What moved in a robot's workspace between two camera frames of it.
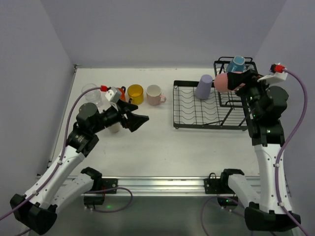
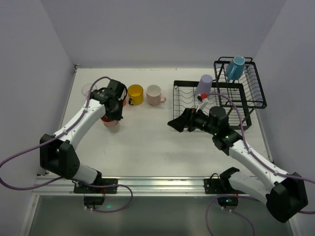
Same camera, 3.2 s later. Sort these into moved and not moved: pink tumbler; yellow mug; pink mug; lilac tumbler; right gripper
Moved: right gripper; pink tumbler
Not moved: lilac tumbler; yellow mug; pink mug
